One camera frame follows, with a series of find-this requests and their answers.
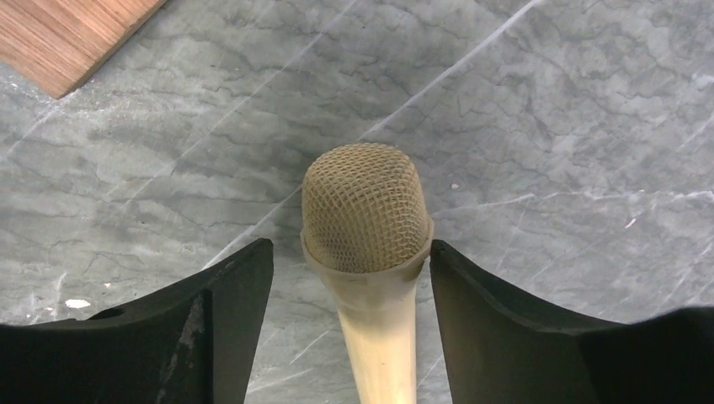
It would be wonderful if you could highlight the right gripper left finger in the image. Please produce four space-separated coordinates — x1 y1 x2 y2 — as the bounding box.
1 238 274 403

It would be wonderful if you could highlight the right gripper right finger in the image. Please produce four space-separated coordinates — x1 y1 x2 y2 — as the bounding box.
430 240 713 404

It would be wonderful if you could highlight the beige gold microphone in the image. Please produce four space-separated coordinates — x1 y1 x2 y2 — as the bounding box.
301 143 434 403

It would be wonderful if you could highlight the brown wooden board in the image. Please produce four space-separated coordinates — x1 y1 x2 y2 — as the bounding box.
1 0 165 99

